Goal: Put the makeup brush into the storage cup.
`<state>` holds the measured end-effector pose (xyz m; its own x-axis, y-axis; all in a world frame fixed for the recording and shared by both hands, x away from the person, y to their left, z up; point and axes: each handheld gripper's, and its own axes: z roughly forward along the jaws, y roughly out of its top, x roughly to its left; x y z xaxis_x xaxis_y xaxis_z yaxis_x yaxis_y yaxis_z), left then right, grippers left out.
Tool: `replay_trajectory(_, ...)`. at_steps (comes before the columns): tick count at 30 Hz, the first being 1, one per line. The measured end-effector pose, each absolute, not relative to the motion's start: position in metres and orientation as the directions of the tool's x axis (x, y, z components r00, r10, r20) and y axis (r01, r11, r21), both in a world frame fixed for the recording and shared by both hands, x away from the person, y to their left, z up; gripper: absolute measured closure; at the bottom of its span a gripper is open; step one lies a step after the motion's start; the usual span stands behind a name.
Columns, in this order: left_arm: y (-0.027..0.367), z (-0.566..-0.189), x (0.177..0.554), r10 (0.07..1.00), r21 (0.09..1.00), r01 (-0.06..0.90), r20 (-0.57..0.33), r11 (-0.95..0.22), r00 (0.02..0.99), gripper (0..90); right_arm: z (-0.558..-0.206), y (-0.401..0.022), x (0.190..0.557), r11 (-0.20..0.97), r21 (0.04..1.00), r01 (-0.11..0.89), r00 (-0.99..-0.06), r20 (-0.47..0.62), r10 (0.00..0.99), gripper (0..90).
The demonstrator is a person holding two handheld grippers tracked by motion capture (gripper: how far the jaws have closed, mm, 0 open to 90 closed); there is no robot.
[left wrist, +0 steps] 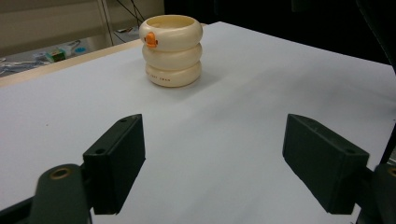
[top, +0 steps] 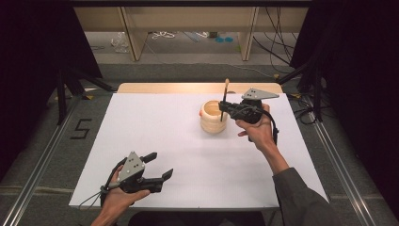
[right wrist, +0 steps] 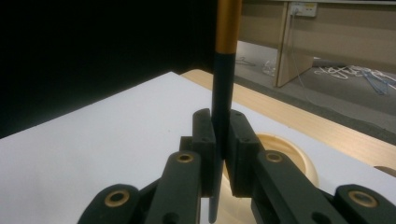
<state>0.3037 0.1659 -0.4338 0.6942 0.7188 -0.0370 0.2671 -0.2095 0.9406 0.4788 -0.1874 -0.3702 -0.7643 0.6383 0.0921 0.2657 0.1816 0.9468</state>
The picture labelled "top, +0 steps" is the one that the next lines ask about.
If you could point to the person's right hand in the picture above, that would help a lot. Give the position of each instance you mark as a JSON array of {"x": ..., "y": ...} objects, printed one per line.
[{"x": 260, "y": 132}]

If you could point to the wooden shelf unit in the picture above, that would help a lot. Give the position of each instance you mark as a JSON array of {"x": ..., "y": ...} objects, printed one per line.
[{"x": 188, "y": 19}]

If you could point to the aluminium floor rail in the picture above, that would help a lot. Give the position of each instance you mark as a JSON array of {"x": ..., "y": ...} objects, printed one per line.
[
  {"x": 338, "y": 166},
  {"x": 40, "y": 163}
]

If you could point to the wooden table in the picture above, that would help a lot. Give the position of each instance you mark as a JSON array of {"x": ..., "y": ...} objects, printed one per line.
[{"x": 175, "y": 87}]

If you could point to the white board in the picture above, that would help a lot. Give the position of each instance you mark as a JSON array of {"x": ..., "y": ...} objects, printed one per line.
[{"x": 175, "y": 141}]

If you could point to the ribbed wooden pen holder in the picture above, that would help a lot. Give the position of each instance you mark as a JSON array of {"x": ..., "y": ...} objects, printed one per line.
[{"x": 211, "y": 124}]

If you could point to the black curtain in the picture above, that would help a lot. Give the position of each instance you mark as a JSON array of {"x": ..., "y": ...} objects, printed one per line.
[
  {"x": 360, "y": 78},
  {"x": 28, "y": 62}
]

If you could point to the blue round items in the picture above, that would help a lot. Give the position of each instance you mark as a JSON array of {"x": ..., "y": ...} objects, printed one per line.
[{"x": 224, "y": 39}]

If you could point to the person's left hand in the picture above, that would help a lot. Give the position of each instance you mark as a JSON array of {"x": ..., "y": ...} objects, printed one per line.
[{"x": 117, "y": 199}]

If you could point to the black metal stand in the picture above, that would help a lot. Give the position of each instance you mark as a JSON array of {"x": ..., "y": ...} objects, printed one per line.
[
  {"x": 318, "y": 94},
  {"x": 62, "y": 94}
]

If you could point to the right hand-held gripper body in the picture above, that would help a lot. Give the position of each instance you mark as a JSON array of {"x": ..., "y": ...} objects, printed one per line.
[{"x": 251, "y": 109}]

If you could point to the clear plastic bag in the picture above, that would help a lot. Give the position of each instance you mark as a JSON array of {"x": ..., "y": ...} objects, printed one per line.
[{"x": 119, "y": 42}]

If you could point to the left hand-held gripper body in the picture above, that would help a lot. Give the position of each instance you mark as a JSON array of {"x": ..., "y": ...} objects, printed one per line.
[{"x": 131, "y": 166}]

